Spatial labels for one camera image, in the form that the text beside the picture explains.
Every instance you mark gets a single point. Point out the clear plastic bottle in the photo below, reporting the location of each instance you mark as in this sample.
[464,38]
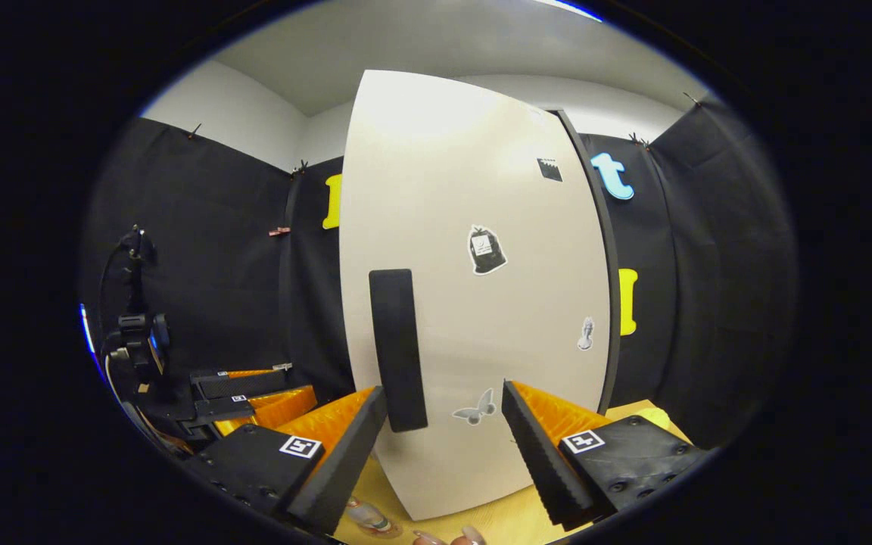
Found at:
[366,515]

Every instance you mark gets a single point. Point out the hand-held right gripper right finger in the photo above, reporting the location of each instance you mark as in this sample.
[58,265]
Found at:
[538,469]

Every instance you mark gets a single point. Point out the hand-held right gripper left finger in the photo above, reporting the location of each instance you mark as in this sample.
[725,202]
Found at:
[345,469]

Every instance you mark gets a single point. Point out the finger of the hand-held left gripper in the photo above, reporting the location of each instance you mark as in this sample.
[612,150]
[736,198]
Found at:
[277,409]
[247,384]

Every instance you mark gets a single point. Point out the white cabinet door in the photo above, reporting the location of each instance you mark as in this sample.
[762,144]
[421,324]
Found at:
[512,189]

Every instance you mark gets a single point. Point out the long ceiling light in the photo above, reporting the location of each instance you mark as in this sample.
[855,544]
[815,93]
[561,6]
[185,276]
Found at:
[566,6]

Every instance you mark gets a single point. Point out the pale pink small object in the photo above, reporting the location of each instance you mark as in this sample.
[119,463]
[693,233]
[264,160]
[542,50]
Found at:
[427,537]
[473,534]

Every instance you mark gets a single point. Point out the red clip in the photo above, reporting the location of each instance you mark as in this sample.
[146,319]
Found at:
[279,231]

